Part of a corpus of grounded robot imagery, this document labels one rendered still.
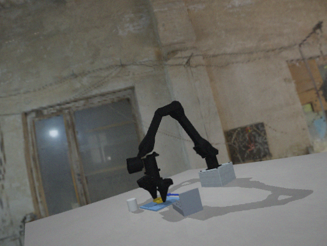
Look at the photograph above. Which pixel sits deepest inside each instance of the light blue flat mat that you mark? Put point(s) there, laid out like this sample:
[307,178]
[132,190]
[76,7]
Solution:
[154,206]

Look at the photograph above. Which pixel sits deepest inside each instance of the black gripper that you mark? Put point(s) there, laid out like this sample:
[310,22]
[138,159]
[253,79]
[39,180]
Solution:
[162,184]

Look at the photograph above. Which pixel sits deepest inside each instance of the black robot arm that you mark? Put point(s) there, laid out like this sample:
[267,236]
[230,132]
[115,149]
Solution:
[176,111]

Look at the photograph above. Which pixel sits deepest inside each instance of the yellow plate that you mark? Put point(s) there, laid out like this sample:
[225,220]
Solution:
[158,200]

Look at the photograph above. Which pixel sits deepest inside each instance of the grey dish rack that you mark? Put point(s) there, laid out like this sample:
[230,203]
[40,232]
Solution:
[189,203]

